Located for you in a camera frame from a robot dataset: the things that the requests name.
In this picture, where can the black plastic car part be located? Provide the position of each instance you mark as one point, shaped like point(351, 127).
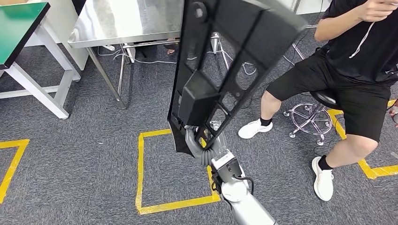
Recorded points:
point(248, 31)

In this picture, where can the stainless steel workbench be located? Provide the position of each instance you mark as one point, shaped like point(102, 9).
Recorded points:
point(124, 21)

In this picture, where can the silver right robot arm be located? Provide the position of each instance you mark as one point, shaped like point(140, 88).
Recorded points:
point(248, 211)

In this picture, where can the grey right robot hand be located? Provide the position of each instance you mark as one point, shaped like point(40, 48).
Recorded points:
point(190, 139)

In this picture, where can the person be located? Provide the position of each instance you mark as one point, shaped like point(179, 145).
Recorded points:
point(357, 46)
point(171, 50)

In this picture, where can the yellow floor tape square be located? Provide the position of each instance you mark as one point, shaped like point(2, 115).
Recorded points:
point(12, 167)
point(140, 170)
point(367, 169)

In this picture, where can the white table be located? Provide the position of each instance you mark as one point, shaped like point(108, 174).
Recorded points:
point(60, 21)

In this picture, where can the green top table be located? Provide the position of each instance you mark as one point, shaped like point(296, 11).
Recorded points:
point(18, 24)

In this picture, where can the black chrome stool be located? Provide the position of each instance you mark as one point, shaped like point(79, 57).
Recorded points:
point(325, 97)

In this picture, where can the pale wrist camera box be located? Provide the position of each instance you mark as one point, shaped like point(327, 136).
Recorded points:
point(225, 166)

